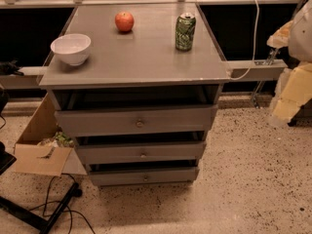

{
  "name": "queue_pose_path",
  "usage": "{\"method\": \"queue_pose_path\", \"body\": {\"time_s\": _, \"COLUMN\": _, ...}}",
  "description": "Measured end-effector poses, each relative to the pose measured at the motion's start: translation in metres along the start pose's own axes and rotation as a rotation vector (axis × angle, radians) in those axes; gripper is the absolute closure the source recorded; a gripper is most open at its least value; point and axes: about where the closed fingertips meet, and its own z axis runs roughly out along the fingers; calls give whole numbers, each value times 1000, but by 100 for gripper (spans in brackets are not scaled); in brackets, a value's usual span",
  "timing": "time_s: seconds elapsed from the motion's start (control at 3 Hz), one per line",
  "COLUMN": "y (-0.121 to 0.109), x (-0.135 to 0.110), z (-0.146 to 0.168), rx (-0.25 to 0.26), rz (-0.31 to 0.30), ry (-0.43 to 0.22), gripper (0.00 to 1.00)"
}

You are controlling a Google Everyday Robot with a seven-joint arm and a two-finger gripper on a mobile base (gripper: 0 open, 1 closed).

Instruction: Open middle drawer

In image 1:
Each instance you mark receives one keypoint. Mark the black stand base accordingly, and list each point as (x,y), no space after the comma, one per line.
(42,225)

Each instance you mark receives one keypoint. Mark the black object on ledge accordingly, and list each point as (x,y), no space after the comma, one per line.
(9,68)

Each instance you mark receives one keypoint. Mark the white bowl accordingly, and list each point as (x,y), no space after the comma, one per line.
(72,49)

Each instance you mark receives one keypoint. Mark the cardboard box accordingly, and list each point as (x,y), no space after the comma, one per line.
(34,149)

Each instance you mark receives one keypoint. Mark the grey drawer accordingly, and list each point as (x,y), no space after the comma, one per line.
(135,121)
(144,176)
(143,152)

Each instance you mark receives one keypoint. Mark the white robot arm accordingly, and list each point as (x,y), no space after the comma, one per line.
(294,88)

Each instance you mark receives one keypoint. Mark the green soda can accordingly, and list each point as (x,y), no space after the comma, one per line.
(184,31)

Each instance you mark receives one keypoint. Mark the red apple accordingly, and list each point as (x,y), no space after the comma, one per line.
(124,21)

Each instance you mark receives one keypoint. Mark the green item in box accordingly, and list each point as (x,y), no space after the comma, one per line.
(63,140)

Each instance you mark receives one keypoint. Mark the grey bottom drawer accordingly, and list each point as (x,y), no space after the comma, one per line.
(144,176)

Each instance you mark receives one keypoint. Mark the grey top drawer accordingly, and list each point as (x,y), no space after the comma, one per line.
(135,121)

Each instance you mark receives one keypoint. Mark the grey drawer cabinet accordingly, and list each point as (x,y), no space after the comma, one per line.
(137,70)

